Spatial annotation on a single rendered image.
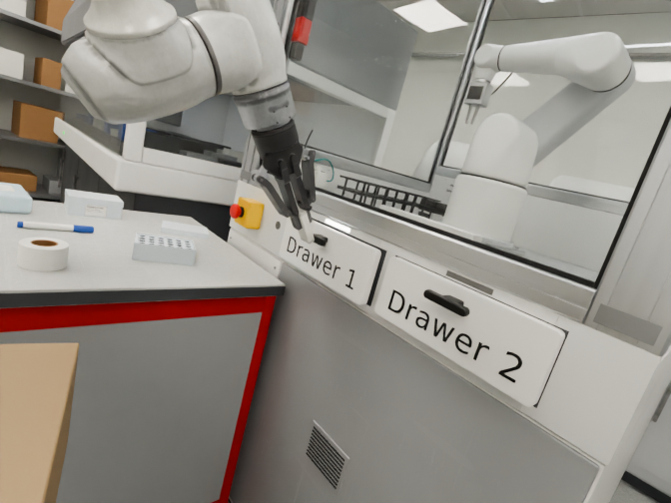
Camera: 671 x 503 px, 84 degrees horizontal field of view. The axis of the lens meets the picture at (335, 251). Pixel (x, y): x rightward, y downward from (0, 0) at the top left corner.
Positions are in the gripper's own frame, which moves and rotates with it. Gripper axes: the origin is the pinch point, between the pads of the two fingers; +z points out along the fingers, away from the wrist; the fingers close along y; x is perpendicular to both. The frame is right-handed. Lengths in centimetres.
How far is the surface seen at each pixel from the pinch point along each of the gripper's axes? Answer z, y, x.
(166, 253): 2.5, -22.1, 23.2
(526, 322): 4.7, 5.5, -41.7
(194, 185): 11, 4, 80
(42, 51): -47, 14, 420
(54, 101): -7, 0, 421
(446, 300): 3.6, 1.9, -31.8
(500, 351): 9.1, 2.5, -39.9
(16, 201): -12, -41, 55
